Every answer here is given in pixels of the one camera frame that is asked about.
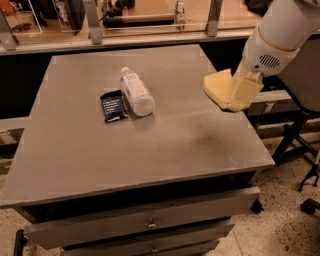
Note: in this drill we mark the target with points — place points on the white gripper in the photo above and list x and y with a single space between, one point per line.
263 56

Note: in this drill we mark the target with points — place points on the yellow sponge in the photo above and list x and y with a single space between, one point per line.
218 87

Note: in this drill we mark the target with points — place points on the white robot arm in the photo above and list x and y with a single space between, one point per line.
274 43

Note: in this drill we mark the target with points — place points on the clear blue plastic bottle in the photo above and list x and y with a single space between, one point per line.
139 97

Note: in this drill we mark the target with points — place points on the upper grey drawer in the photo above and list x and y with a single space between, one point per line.
149 217

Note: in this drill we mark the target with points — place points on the grey drawer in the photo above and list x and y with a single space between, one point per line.
191 239
149 217

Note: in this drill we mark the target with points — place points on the grey drawer cabinet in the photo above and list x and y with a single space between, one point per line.
70 162

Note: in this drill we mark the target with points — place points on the dark blue snack packet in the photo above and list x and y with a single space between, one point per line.
113 106

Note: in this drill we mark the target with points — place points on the black tripod stand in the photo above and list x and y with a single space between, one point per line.
310 206

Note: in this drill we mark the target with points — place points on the lower grey drawer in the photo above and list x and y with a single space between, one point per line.
191 239

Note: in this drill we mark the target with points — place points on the grey metal railing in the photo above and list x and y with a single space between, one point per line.
40 26

